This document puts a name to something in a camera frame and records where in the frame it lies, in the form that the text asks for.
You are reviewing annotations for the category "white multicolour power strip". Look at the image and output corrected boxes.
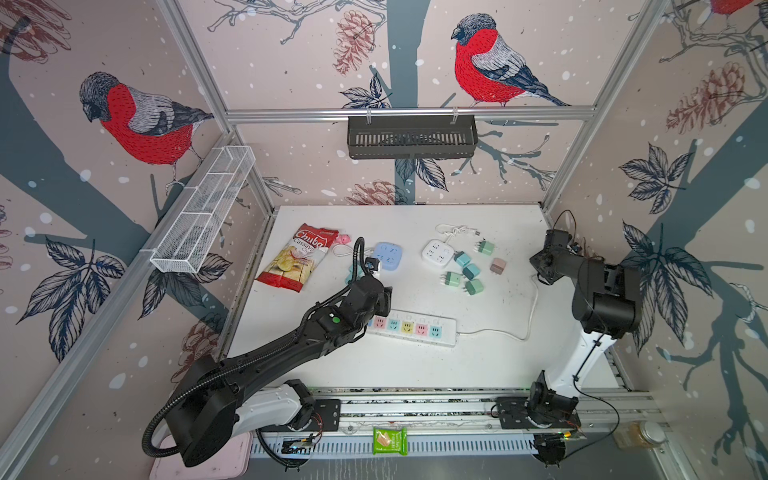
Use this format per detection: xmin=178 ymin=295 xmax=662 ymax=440
xmin=367 ymin=309 xmax=457 ymax=348

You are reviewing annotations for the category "pink USB charger plug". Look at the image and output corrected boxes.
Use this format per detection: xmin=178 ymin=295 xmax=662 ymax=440
xmin=489 ymin=258 xmax=507 ymax=275

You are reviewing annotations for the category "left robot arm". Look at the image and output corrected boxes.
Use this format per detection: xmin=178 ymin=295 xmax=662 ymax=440
xmin=141 ymin=238 xmax=392 ymax=467

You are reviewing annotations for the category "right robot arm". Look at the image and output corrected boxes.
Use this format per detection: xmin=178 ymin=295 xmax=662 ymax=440
xmin=527 ymin=229 xmax=643 ymax=423

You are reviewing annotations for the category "teal charger plug left lower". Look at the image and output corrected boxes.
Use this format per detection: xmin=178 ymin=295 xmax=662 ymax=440
xmin=345 ymin=266 xmax=364 ymax=284

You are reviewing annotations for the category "teal charger plug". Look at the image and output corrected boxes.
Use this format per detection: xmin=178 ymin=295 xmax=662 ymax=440
xmin=462 ymin=263 xmax=481 ymax=280
xmin=454 ymin=251 xmax=472 ymax=268
xmin=345 ymin=266 xmax=364 ymax=284

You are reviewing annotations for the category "green charger plug far right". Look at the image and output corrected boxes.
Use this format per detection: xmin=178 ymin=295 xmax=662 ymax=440
xmin=475 ymin=240 xmax=495 ymax=255

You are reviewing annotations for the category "green charger plug lower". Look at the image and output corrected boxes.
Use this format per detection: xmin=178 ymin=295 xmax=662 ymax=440
xmin=464 ymin=279 xmax=485 ymax=296

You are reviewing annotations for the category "teal charger plug upper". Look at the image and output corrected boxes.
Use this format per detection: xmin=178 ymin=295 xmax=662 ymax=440
xmin=454 ymin=251 xmax=472 ymax=268

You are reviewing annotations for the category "blue square power socket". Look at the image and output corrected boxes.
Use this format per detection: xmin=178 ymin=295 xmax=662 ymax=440
xmin=372 ymin=242 xmax=403 ymax=271

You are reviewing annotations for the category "red chips bag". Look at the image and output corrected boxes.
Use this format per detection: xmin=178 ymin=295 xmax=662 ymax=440
xmin=256 ymin=223 xmax=339 ymax=293

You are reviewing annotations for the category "white square power socket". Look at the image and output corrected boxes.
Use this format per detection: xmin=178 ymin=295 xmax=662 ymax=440
xmin=421 ymin=239 xmax=455 ymax=269

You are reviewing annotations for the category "green snack packet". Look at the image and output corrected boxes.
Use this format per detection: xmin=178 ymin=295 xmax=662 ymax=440
xmin=372 ymin=428 xmax=409 ymax=456

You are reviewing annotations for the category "clear jar with lid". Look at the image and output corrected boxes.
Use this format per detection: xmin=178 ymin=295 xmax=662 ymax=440
xmin=612 ymin=421 xmax=667 ymax=449

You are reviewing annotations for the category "pink tray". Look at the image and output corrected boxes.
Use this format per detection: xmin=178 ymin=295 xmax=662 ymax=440
xmin=149 ymin=433 xmax=253 ymax=480

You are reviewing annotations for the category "white square socket cable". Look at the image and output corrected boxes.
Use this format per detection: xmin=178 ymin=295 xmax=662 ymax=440
xmin=434 ymin=223 xmax=481 ymax=242

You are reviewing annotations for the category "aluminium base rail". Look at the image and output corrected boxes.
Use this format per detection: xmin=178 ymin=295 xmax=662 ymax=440
xmin=251 ymin=388 xmax=667 ymax=460

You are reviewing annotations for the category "black wall basket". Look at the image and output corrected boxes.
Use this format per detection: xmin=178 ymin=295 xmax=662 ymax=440
xmin=347 ymin=115 xmax=479 ymax=160

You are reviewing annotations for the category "white wire wall basket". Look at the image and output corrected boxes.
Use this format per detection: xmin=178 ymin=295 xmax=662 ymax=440
xmin=150 ymin=145 xmax=255 ymax=274

